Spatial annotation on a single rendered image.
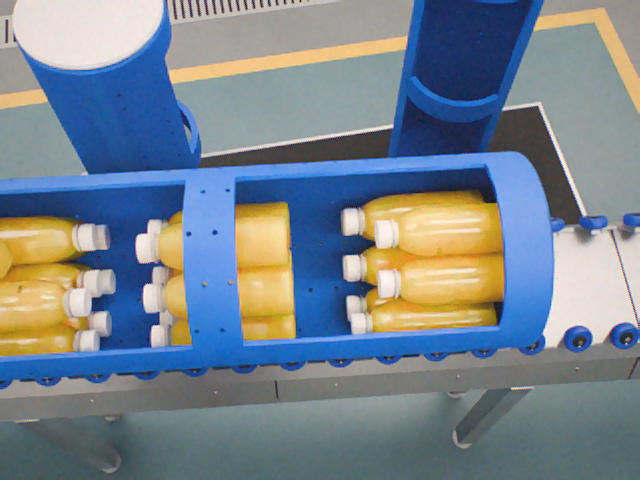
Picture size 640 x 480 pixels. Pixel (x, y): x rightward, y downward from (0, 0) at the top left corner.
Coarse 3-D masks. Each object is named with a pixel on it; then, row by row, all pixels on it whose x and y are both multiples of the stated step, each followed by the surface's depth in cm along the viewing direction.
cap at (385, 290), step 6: (384, 270) 98; (390, 270) 98; (378, 276) 99; (384, 276) 97; (390, 276) 97; (378, 282) 100; (384, 282) 97; (390, 282) 97; (378, 288) 100; (384, 288) 97; (390, 288) 97; (384, 294) 97; (390, 294) 98
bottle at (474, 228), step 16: (416, 208) 97; (432, 208) 96; (448, 208) 96; (464, 208) 96; (480, 208) 96; (496, 208) 96; (400, 224) 96; (416, 224) 95; (432, 224) 94; (448, 224) 94; (464, 224) 94; (480, 224) 94; (496, 224) 95; (400, 240) 96; (416, 240) 95; (432, 240) 94; (448, 240) 94; (464, 240) 95; (480, 240) 95; (496, 240) 95; (432, 256) 97
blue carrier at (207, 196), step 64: (0, 192) 94; (64, 192) 106; (128, 192) 108; (192, 192) 92; (256, 192) 110; (320, 192) 111; (384, 192) 112; (512, 192) 91; (128, 256) 115; (192, 256) 88; (320, 256) 116; (512, 256) 89; (128, 320) 112; (192, 320) 89; (320, 320) 112; (512, 320) 92
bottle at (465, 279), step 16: (448, 256) 98; (464, 256) 98; (480, 256) 97; (496, 256) 97; (400, 272) 98; (416, 272) 96; (432, 272) 96; (448, 272) 96; (464, 272) 96; (480, 272) 96; (496, 272) 96; (400, 288) 97; (416, 288) 96; (432, 288) 95; (448, 288) 95; (464, 288) 96; (480, 288) 96; (496, 288) 96; (432, 304) 97; (448, 304) 98
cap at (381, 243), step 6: (378, 222) 96; (384, 222) 96; (378, 228) 96; (384, 228) 96; (390, 228) 96; (378, 234) 96; (384, 234) 95; (390, 234) 96; (378, 240) 96; (384, 240) 96; (390, 240) 96; (378, 246) 96; (384, 246) 96; (390, 246) 97
